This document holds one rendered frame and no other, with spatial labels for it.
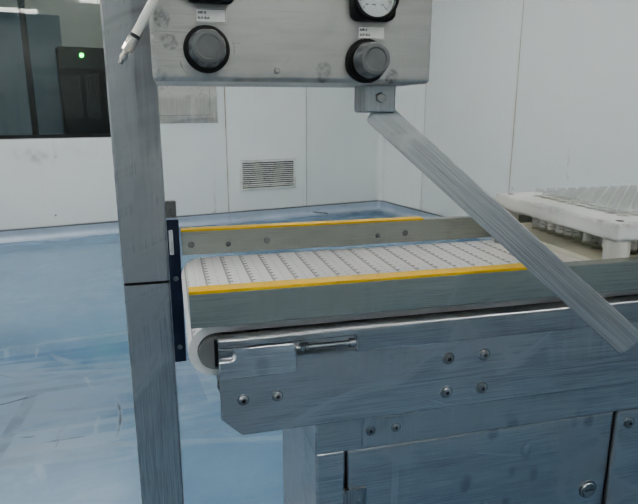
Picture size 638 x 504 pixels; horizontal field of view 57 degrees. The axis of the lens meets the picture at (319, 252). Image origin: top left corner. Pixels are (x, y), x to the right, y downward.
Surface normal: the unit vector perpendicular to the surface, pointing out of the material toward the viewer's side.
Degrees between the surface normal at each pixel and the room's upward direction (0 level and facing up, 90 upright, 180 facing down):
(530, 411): 90
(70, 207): 90
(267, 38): 90
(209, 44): 90
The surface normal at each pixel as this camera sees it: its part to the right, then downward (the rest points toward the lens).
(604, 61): -0.90, 0.11
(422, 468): 0.25, 0.23
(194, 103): 0.44, 0.22
